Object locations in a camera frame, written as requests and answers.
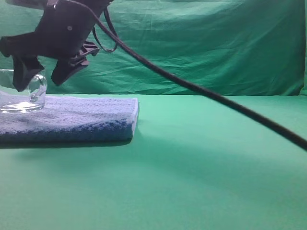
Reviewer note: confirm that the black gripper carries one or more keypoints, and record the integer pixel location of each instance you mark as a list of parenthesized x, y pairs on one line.
[(60, 34)]

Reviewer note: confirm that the transparent glass cup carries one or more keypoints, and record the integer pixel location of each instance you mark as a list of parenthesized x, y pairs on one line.
[(29, 100)]

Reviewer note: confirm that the folded blue towel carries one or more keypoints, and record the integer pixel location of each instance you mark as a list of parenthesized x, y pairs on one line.
[(73, 119)]

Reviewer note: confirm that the green backdrop cloth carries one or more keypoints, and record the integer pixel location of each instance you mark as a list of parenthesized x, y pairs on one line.
[(232, 47)]

